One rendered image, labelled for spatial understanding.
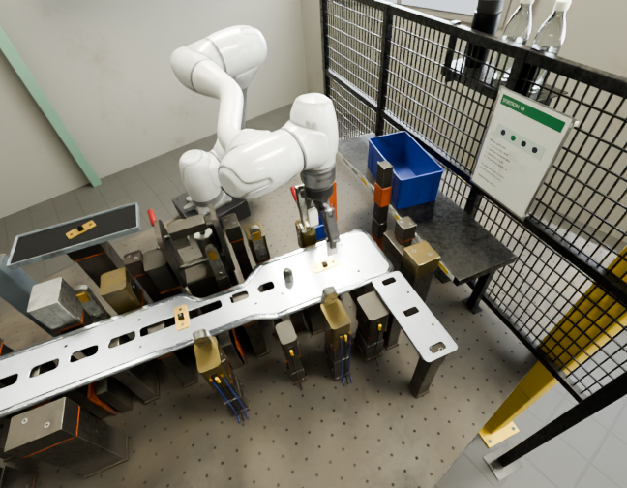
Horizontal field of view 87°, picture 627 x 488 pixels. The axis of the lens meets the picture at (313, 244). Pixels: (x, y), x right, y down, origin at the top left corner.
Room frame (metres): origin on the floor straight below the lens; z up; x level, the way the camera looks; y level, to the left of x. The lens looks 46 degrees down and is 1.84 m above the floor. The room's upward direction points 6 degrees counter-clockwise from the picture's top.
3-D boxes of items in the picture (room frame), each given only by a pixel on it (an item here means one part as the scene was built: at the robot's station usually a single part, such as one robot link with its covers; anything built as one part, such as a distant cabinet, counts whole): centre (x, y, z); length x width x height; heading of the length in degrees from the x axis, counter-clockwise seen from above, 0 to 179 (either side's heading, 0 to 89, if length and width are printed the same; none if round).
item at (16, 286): (0.72, 0.98, 0.92); 0.08 x 0.08 x 0.44; 18
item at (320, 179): (0.70, -0.03, 1.37); 0.09 x 0.09 x 0.06
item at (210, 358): (0.40, 0.30, 0.87); 0.12 x 0.07 x 0.35; 18
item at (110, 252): (0.80, 0.74, 0.92); 0.10 x 0.08 x 0.45; 108
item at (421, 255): (0.66, -0.33, 0.88); 0.08 x 0.08 x 0.36; 18
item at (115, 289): (0.67, 0.62, 0.89); 0.12 x 0.08 x 0.38; 18
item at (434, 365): (0.39, -0.29, 0.84); 0.05 x 0.05 x 0.29; 18
